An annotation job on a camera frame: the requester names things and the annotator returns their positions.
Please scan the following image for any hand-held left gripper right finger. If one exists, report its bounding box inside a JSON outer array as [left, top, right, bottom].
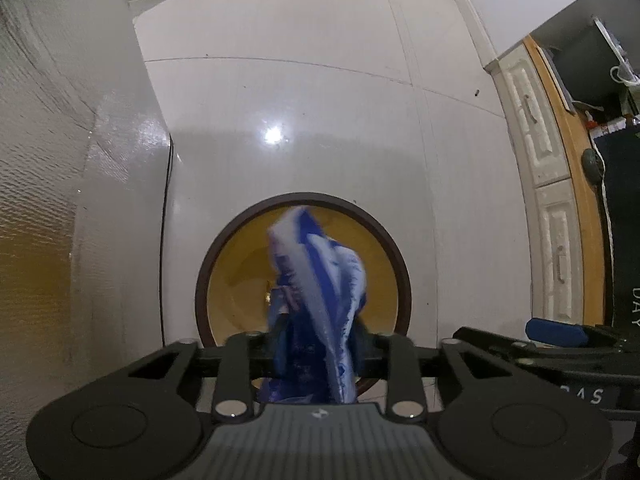
[[357, 332, 516, 421]]

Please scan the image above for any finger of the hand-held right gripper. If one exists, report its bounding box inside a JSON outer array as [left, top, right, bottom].
[[525, 317, 640, 350], [452, 326, 626, 366]]

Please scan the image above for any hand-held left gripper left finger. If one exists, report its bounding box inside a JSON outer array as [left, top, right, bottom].
[[120, 332, 276, 423]]

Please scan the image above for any yellow trash bin brown rim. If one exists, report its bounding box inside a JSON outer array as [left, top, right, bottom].
[[195, 192, 413, 396]]

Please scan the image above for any white cabinet drawer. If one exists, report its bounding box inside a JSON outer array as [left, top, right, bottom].
[[532, 182, 608, 328], [500, 55, 571, 186]]

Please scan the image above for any black desk mat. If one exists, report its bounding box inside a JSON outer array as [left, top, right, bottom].
[[595, 127, 640, 331]]

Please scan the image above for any small round dark object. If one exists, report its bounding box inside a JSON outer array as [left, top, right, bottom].
[[580, 147, 603, 186]]

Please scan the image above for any wooden counter with white drawers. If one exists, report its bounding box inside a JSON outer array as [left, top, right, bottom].
[[522, 35, 613, 326]]

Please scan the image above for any grey flat board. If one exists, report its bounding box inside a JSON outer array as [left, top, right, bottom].
[[537, 47, 576, 113]]

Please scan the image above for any silver foil insulated box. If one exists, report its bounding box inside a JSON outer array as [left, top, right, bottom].
[[0, 0, 176, 480]]

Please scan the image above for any black cable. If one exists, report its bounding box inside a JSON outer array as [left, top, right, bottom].
[[159, 132, 174, 351]]

